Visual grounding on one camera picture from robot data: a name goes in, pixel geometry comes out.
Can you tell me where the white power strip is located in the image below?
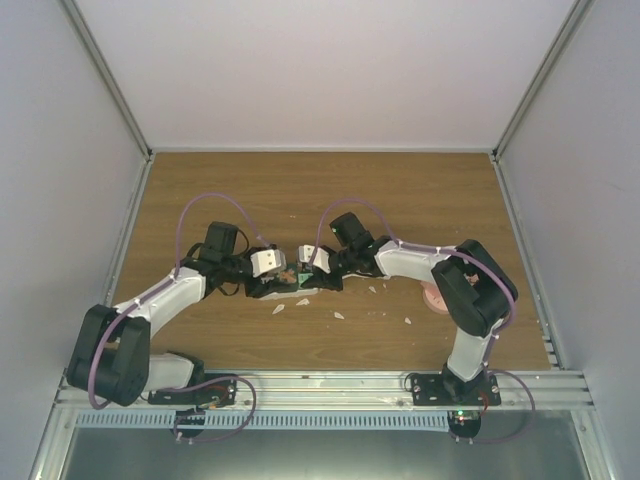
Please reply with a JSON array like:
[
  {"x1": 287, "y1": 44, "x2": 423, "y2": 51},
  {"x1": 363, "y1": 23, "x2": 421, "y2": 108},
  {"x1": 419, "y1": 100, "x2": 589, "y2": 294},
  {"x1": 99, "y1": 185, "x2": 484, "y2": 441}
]
[{"x1": 259, "y1": 288, "x2": 319, "y2": 301}]

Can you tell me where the dark green cube plug adapter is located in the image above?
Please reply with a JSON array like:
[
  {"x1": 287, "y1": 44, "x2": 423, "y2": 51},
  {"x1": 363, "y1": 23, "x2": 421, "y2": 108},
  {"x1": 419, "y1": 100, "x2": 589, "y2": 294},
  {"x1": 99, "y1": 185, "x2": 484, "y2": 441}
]
[{"x1": 274, "y1": 263, "x2": 299, "y2": 292}]

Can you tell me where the light green plug adapter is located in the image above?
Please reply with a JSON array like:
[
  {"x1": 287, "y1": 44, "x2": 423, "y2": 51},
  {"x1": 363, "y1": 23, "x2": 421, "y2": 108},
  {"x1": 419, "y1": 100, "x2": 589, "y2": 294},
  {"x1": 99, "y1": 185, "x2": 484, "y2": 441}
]
[{"x1": 297, "y1": 271, "x2": 313, "y2": 286}]

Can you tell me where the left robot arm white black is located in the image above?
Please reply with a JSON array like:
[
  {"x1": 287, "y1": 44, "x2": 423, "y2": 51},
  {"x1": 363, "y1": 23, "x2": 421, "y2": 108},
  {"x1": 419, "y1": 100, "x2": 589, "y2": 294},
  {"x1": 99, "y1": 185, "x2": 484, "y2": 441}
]
[{"x1": 66, "y1": 222, "x2": 286, "y2": 409}]

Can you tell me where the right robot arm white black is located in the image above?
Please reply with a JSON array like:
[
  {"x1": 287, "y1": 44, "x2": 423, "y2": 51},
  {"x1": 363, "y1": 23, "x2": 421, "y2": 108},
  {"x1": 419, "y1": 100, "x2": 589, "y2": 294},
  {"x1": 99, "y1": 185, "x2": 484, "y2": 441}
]
[{"x1": 297, "y1": 212, "x2": 518, "y2": 405}]

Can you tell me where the pink round socket tower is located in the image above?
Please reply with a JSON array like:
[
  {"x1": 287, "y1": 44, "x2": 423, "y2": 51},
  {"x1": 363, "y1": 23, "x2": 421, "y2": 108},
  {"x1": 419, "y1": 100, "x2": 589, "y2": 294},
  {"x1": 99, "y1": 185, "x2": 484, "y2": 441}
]
[{"x1": 421, "y1": 282, "x2": 449, "y2": 315}]

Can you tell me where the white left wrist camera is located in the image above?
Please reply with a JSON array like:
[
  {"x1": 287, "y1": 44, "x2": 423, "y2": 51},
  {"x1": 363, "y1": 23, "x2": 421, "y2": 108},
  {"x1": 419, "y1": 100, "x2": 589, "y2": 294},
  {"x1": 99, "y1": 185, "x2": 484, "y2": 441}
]
[{"x1": 249, "y1": 248, "x2": 287, "y2": 278}]

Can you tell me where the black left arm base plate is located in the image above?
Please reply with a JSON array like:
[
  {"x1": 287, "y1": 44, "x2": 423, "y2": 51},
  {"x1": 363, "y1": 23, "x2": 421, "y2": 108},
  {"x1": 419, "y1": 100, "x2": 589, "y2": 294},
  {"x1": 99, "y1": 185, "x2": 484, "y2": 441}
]
[{"x1": 142, "y1": 373, "x2": 238, "y2": 408}]

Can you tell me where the aluminium front rail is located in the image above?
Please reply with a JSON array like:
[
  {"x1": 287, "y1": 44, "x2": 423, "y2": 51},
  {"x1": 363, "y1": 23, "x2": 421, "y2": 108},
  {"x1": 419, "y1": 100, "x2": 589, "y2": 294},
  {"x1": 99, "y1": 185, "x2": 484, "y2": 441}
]
[{"x1": 54, "y1": 368, "x2": 594, "y2": 412}]

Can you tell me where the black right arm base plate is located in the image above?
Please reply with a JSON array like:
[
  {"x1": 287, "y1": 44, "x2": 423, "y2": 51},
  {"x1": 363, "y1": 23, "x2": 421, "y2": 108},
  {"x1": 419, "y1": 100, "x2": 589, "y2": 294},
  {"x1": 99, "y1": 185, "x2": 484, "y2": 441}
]
[{"x1": 403, "y1": 371, "x2": 502, "y2": 407}]

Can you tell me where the slotted grey cable duct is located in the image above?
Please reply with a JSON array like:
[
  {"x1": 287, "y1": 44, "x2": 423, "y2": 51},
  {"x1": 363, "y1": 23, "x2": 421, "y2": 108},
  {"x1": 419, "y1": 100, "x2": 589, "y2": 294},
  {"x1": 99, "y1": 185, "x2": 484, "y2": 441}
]
[{"x1": 76, "y1": 409, "x2": 449, "y2": 432}]

